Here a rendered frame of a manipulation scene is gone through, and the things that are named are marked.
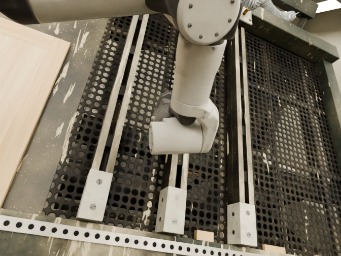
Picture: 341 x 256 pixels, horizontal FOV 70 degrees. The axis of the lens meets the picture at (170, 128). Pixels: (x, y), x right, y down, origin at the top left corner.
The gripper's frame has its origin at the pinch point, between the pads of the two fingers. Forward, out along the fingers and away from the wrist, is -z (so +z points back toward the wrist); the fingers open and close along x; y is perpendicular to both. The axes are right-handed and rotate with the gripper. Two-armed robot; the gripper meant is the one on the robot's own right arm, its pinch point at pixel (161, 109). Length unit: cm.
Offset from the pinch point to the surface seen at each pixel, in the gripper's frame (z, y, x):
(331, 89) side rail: -47, -100, 32
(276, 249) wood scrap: 10, -53, -32
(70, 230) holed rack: 15.7, 14.9, -32.2
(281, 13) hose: -95, -80, 71
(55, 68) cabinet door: -19.2, 33.3, -1.3
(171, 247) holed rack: 16.0, -11.7, -32.5
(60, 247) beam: 17.9, 16.1, -35.2
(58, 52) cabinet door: -23.9, 34.5, 3.7
